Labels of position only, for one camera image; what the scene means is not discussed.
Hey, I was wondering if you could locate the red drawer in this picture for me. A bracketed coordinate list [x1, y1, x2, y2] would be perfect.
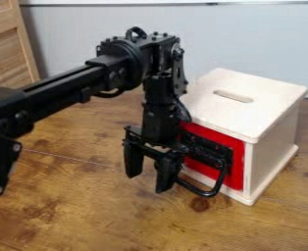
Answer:
[178, 122, 245, 190]

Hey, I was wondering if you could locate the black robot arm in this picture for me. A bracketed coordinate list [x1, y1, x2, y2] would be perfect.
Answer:
[0, 26, 192, 195]

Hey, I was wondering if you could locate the light wooden box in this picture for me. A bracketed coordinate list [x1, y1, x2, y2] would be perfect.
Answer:
[182, 69, 308, 206]

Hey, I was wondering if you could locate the black metal drawer handle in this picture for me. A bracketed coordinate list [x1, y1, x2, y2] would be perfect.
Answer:
[176, 131, 233, 197]

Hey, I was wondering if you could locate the wooden slatted panel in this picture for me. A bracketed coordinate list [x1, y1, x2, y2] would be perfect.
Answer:
[0, 0, 40, 88]

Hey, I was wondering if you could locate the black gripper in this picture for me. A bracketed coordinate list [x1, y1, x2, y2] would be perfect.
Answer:
[123, 101, 192, 193]

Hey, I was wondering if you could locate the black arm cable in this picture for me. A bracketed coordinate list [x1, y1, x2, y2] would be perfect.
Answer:
[92, 88, 127, 99]

